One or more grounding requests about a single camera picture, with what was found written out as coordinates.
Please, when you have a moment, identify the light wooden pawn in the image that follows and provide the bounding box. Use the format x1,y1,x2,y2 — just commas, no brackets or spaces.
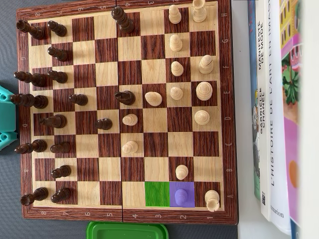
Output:
168,4,182,25
175,164,189,181
170,61,184,77
169,34,184,52
122,140,139,154
174,189,188,207
169,86,184,101
122,114,139,126

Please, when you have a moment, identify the dark wooden knight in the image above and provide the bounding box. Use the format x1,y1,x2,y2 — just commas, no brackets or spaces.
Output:
38,114,68,129
114,90,136,106

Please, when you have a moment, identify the light wooden king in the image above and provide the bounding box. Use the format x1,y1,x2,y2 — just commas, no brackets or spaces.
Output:
195,81,213,102

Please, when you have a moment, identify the dark wooden pawn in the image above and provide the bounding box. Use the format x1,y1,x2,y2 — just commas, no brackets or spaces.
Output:
51,165,72,179
69,94,89,106
96,118,113,130
47,46,69,62
50,187,72,204
47,70,69,84
47,20,68,37
50,141,71,154

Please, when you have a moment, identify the wooden folding chessboard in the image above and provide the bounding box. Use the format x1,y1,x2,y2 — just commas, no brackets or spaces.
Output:
15,0,238,226

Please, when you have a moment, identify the light wooden rook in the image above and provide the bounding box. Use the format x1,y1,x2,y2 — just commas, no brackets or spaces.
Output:
192,0,208,23
204,189,221,213

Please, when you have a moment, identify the blue spine book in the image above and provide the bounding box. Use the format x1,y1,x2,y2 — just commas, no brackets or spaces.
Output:
247,0,262,201

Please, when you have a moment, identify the dark wooden queen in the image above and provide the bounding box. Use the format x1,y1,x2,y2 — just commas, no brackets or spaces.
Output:
111,6,136,34

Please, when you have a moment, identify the white Gabrielle Chanel book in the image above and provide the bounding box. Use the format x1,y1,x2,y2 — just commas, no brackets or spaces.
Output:
254,0,273,223

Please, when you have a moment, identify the white art history book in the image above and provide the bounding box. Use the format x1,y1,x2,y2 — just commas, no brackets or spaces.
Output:
267,0,293,236

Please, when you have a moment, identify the green plastic lid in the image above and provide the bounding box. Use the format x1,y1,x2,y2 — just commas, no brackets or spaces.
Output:
86,221,169,239

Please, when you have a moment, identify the dark wooden bishop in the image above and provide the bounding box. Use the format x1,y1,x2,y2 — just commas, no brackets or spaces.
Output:
13,71,48,88
14,139,48,154

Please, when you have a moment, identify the dark wooden king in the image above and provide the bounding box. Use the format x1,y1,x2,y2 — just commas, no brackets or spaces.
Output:
10,93,49,110

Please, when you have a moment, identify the pink colourful book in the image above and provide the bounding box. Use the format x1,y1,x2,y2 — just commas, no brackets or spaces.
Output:
278,0,304,239

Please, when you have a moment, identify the dark wooden rook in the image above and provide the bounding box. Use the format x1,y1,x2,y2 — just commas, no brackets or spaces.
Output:
20,187,49,207
16,19,46,40

